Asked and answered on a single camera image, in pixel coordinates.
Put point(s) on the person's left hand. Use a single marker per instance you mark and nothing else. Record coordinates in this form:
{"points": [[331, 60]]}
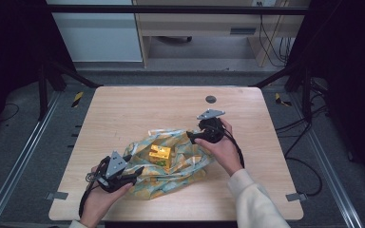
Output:
{"points": [[99, 202]]}

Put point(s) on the black metal stand frame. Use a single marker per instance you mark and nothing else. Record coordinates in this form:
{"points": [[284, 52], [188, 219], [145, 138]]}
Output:
{"points": [[306, 91], [42, 91]]}

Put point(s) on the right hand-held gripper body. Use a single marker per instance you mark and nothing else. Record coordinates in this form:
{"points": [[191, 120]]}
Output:
{"points": [[211, 126]]}

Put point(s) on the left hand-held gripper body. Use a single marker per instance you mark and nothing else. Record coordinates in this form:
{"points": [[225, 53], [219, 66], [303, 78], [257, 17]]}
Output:
{"points": [[115, 164]]}

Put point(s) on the green garment with orange print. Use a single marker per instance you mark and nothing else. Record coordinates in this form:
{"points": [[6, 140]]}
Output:
{"points": [[177, 171]]}

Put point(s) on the grey metal table bracket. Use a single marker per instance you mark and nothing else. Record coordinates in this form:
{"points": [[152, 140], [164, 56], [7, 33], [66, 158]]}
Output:
{"points": [[57, 195], [296, 197]]}

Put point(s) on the yellow black tool left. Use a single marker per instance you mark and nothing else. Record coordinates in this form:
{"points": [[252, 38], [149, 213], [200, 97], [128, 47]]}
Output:
{"points": [[77, 98]]}

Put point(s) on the person's right hand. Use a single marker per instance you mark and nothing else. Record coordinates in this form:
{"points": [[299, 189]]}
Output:
{"points": [[222, 152]]}

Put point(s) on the yellow black tool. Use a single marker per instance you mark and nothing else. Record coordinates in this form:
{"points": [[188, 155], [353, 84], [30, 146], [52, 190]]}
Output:
{"points": [[77, 98], [280, 100]]}

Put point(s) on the black horizontal bar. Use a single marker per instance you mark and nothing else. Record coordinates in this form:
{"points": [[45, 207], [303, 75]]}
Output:
{"points": [[171, 9]]}

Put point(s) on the aluminium floor rail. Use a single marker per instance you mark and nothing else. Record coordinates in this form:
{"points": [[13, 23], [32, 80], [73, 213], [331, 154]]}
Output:
{"points": [[326, 161], [19, 158]]}

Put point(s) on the yellow black tool right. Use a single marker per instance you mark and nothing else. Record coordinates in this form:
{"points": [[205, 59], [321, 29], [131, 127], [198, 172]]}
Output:
{"points": [[280, 100]]}

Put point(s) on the dark round table grommet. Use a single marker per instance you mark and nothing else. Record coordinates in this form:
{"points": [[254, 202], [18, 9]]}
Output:
{"points": [[211, 99]]}

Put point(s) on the white cabinet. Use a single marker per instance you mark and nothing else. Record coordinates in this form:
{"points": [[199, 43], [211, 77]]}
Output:
{"points": [[98, 34]]}

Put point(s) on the light wooden desk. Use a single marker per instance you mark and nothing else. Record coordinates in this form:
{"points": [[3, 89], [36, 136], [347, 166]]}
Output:
{"points": [[202, 23]]}

